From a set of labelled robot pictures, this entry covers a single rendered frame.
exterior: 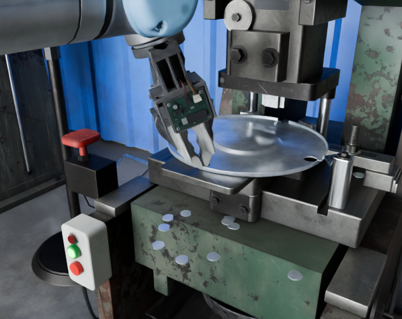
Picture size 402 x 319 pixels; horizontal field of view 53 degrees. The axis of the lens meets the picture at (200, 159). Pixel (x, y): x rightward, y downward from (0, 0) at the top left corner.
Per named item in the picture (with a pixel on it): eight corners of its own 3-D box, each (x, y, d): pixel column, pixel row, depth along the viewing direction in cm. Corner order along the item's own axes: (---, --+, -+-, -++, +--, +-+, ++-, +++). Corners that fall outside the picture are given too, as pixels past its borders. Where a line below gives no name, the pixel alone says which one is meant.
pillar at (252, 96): (253, 130, 94) (257, 69, 88) (245, 128, 95) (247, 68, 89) (257, 128, 95) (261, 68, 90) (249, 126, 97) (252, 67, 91)
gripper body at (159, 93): (168, 142, 54) (132, 56, 48) (158, 121, 61) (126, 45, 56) (221, 120, 54) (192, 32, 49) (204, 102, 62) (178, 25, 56)
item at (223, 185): (231, 262, 63) (233, 186, 58) (160, 235, 70) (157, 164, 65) (291, 197, 82) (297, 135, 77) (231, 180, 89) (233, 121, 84)
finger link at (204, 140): (212, 181, 60) (192, 126, 56) (202, 164, 65) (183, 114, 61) (231, 173, 60) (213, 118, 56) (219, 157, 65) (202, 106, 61)
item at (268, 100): (282, 109, 80) (283, 90, 78) (259, 105, 82) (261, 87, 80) (288, 105, 82) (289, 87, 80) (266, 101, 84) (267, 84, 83)
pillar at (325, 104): (323, 145, 86) (332, 79, 80) (313, 143, 87) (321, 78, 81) (326, 142, 87) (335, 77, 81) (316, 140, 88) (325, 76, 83)
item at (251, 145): (226, 109, 93) (226, 106, 93) (352, 138, 77) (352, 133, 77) (133, 147, 73) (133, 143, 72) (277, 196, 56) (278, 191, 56)
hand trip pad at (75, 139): (82, 176, 83) (77, 142, 80) (62, 169, 86) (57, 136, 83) (107, 164, 88) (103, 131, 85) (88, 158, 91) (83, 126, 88)
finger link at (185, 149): (192, 189, 60) (170, 135, 55) (184, 172, 65) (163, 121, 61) (212, 181, 60) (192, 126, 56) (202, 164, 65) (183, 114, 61)
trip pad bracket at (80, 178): (104, 247, 88) (95, 166, 80) (74, 233, 93) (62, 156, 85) (123, 234, 93) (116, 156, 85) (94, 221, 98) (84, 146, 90)
